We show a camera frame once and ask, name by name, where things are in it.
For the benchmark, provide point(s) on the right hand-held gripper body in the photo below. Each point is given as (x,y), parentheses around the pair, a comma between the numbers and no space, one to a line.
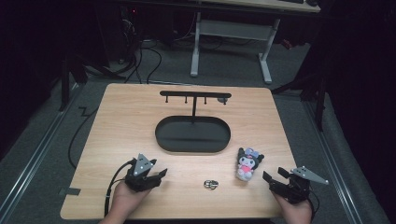
(295,188)

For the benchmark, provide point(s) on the white frame desk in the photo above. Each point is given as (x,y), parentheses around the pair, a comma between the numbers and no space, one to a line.
(232,29)

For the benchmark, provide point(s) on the metal floor rail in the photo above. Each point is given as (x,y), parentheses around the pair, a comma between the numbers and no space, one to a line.
(333,161)
(34,155)

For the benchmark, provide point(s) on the person's left hand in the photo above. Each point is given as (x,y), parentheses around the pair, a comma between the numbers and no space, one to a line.
(126,199)

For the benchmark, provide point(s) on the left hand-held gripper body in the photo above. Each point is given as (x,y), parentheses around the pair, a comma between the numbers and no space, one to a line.
(137,180)

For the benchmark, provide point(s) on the black key rack with tray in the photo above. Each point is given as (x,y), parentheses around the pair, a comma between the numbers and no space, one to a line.
(193,133)

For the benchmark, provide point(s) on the dark computer tower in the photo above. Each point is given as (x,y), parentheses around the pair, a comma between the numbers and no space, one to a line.
(130,31)

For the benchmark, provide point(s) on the black metal stand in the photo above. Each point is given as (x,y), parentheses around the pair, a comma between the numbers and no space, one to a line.
(317,99)
(67,81)

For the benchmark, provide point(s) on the person's right hand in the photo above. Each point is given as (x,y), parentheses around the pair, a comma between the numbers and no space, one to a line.
(294,211)

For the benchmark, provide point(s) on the grey tape strip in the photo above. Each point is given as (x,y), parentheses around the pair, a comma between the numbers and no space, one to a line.
(70,191)

